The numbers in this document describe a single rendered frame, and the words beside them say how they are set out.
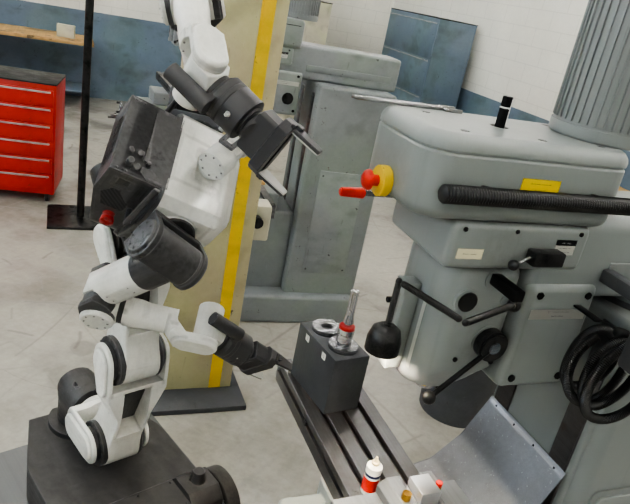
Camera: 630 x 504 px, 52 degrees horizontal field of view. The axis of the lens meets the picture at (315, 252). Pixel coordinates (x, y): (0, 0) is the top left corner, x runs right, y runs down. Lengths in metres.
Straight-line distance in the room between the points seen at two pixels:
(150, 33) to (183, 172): 8.77
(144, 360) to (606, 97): 1.31
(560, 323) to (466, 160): 0.50
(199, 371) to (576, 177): 2.52
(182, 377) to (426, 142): 2.53
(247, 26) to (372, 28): 8.30
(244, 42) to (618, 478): 2.12
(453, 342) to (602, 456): 0.54
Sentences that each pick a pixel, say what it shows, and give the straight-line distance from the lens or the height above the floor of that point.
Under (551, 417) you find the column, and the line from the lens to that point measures 1.78.
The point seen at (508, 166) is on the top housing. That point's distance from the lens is 1.21.
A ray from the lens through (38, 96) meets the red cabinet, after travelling 5.64.
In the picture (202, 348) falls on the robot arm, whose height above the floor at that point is 1.23.
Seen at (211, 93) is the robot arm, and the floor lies 1.87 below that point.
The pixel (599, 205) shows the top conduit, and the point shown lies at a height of 1.79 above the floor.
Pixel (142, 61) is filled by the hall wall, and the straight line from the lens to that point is 10.21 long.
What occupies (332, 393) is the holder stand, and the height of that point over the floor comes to 1.02.
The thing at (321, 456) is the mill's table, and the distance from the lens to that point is 1.85.
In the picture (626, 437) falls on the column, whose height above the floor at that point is 1.23.
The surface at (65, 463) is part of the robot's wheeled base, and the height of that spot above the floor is 0.57.
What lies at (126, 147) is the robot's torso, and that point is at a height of 1.70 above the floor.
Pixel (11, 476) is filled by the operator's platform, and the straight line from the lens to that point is 2.49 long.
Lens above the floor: 2.07
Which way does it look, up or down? 22 degrees down
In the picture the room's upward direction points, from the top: 11 degrees clockwise
